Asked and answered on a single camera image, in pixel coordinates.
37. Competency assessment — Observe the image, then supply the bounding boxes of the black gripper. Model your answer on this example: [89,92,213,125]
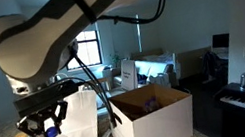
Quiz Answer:
[12,100,75,137]

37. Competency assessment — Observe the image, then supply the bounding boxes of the white cardboard storage box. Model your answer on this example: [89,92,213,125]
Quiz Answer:
[103,76,201,137]

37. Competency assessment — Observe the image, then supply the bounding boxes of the white paper shopping bag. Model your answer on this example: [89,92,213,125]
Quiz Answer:
[49,83,105,137]

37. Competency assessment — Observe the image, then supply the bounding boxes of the wooden dining chair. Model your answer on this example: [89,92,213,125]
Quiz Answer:
[93,76,112,93]

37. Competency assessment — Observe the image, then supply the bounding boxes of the black framed window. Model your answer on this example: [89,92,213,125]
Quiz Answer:
[61,28,104,71]

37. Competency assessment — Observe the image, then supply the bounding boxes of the green potted plant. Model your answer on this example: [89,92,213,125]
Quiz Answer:
[109,51,123,68]

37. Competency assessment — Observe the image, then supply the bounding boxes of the white printed standing bag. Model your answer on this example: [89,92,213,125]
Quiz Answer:
[116,57,141,93]

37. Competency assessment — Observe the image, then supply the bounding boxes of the wide pale roller blind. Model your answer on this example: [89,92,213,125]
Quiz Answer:
[108,16,145,62]

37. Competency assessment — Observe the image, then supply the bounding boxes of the chair with dark clothes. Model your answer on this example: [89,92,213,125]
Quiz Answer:
[199,48,222,80]

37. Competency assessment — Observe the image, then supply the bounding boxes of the dark computer monitor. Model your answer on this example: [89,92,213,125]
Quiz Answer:
[210,32,232,50]

